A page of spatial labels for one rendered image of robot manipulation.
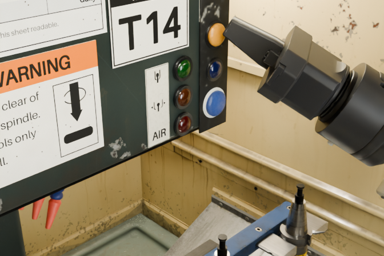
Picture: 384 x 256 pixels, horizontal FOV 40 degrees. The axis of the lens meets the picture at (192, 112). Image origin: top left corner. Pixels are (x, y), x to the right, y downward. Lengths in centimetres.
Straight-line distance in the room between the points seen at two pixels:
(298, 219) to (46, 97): 69
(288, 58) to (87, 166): 22
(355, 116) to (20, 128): 31
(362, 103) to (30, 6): 32
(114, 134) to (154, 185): 154
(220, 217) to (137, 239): 45
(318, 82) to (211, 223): 128
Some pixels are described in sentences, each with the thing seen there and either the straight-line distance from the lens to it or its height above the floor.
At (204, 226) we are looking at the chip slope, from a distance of 177.
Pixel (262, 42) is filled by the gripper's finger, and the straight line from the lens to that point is 55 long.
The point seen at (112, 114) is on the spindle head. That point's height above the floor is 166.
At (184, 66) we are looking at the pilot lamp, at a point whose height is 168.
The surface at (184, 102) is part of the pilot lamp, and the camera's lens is 56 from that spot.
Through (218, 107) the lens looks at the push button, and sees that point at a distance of 60.
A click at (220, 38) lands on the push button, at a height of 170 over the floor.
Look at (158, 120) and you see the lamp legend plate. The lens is 55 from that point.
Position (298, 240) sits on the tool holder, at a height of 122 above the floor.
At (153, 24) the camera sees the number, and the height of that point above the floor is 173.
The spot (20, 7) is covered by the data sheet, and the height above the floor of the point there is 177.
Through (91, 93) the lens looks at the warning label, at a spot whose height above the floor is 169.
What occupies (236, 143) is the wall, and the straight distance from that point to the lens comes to 164.
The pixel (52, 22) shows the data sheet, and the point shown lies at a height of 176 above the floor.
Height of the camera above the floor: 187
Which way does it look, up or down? 24 degrees down
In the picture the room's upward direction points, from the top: straight up
